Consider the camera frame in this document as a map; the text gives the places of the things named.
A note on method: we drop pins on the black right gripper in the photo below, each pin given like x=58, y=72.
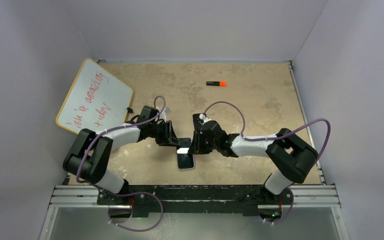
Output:
x=196, y=147

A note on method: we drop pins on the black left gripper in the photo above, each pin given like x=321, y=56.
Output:
x=168, y=138

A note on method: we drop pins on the lavender phone case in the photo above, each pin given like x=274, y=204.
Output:
x=185, y=161

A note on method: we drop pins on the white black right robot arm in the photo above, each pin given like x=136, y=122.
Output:
x=292, y=156

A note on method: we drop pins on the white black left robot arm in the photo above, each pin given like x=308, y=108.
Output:
x=89, y=155

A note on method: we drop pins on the black whiteboard clip upper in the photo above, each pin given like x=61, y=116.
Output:
x=130, y=110

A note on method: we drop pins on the orange black marker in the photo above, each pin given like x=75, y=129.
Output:
x=216, y=83

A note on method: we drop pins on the yellow-framed whiteboard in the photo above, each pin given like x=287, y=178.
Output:
x=96, y=100

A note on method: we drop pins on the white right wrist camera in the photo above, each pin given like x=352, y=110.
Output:
x=203, y=118

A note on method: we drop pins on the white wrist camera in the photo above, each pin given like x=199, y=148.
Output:
x=203, y=118
x=164, y=112

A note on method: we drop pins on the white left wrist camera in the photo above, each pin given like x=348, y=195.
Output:
x=164, y=112

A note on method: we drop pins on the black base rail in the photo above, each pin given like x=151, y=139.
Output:
x=247, y=200

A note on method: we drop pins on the aluminium frame rail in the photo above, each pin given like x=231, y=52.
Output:
x=83, y=196

